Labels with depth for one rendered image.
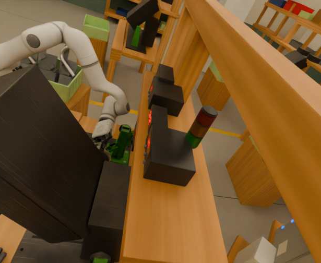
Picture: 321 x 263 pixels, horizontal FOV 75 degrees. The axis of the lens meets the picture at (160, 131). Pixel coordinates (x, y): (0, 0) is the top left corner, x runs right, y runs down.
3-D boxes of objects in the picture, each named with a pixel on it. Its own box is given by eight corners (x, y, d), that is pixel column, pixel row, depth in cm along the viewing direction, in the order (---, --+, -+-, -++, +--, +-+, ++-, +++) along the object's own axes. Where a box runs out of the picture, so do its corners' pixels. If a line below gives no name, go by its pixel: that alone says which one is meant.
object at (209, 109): (196, 124, 59) (203, 112, 57) (194, 114, 63) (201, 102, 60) (212, 129, 60) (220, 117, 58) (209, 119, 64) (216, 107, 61)
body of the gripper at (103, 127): (94, 119, 112) (88, 136, 105) (109, 114, 107) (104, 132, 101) (104, 127, 117) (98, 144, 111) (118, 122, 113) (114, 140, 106)
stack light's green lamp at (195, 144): (183, 146, 65) (190, 136, 62) (182, 135, 69) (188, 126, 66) (198, 150, 66) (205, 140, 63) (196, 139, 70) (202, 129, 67)
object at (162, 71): (154, 91, 93) (159, 76, 88) (154, 75, 104) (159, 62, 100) (169, 95, 94) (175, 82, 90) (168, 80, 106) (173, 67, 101)
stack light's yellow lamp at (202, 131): (190, 136, 62) (196, 124, 59) (188, 126, 66) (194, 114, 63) (205, 140, 63) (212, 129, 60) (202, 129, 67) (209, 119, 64)
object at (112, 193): (78, 258, 94) (86, 224, 73) (94, 198, 117) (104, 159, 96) (118, 262, 98) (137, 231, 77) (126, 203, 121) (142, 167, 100)
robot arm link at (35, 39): (5, 68, 123) (-20, 79, 110) (-10, 48, 117) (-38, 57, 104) (69, 42, 104) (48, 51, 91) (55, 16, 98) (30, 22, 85)
